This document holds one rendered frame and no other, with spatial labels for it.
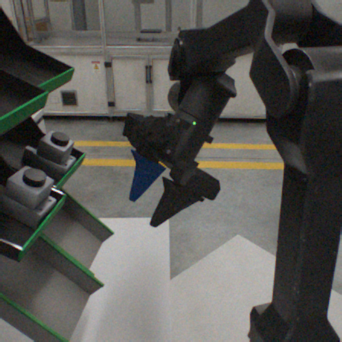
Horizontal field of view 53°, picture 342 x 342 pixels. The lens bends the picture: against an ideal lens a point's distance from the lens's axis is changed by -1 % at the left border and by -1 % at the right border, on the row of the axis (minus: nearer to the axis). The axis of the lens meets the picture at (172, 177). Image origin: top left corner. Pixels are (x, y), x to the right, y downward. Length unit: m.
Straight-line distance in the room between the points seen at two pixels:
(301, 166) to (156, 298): 0.63
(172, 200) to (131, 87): 3.84
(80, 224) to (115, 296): 0.19
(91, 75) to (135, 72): 0.52
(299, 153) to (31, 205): 0.35
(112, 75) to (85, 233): 3.58
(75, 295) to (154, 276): 0.27
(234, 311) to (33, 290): 0.43
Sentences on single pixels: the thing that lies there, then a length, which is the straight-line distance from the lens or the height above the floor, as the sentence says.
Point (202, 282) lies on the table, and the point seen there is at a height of 0.86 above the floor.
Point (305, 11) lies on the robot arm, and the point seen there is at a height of 1.47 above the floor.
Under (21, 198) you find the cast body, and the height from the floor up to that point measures 1.24.
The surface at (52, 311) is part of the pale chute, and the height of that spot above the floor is 1.02.
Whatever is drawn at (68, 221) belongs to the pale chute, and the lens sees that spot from 0.76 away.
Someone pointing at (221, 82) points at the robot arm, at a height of 1.38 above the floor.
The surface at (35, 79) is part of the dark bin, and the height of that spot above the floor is 1.36.
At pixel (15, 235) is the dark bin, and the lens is 0.51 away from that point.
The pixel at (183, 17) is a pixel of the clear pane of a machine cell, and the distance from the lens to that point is 4.09.
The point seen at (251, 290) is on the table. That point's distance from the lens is 0.88.
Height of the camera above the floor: 1.49
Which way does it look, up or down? 29 degrees down
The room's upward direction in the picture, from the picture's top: straight up
